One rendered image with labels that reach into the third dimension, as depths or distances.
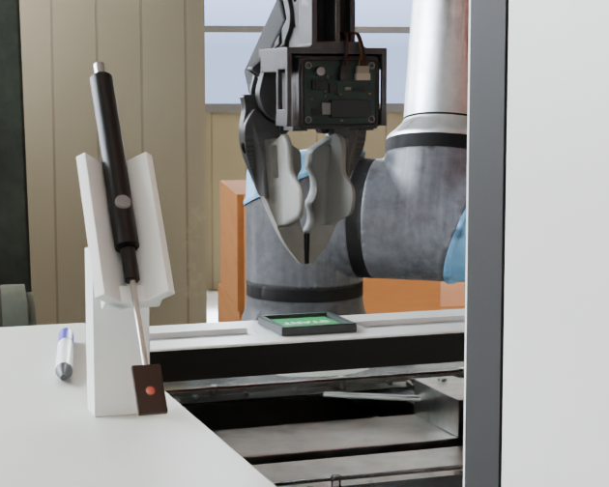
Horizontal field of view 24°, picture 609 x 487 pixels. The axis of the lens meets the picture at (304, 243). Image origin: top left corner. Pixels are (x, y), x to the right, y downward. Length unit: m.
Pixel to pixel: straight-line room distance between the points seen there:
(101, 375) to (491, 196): 0.37
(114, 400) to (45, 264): 5.83
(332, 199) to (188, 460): 0.39
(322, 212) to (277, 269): 0.35
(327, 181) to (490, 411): 0.61
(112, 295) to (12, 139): 4.35
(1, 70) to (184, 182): 1.72
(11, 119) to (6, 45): 0.25
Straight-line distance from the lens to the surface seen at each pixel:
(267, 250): 1.34
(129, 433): 0.69
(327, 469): 0.94
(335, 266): 1.34
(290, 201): 0.96
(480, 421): 0.40
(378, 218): 1.30
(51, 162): 6.51
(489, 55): 0.39
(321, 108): 0.93
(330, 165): 0.99
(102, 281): 0.68
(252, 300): 1.37
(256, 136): 0.98
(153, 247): 0.69
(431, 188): 1.30
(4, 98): 5.02
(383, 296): 3.41
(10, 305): 3.35
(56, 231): 6.53
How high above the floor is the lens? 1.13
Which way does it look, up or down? 6 degrees down
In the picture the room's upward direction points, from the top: straight up
